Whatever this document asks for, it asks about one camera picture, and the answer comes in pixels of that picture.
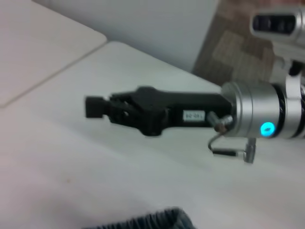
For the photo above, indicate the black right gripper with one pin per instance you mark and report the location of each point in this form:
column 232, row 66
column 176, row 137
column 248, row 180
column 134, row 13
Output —
column 176, row 107

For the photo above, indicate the blue denim shorts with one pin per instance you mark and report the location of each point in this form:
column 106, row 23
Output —
column 155, row 219

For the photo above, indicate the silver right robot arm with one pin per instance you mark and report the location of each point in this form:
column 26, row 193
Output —
column 247, row 107

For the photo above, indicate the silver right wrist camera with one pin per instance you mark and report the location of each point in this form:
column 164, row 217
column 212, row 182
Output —
column 274, row 23

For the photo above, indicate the silver camera mount bracket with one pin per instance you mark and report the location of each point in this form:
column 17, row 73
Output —
column 294, row 83

